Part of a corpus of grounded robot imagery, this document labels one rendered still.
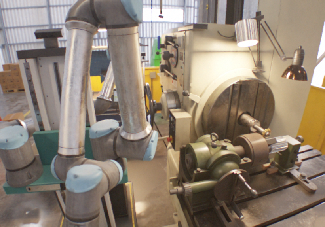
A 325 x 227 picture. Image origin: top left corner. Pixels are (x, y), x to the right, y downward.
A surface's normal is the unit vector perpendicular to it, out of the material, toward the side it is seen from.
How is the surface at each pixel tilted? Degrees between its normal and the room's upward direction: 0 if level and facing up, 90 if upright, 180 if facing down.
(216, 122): 90
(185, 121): 90
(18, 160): 90
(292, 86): 90
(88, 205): 75
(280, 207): 0
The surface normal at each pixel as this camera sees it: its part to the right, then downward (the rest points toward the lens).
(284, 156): -0.97, 0.08
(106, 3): -0.20, 0.41
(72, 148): 0.50, 0.03
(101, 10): -0.19, 0.75
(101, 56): 0.17, 0.34
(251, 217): 0.00, -0.94
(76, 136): 0.73, 0.05
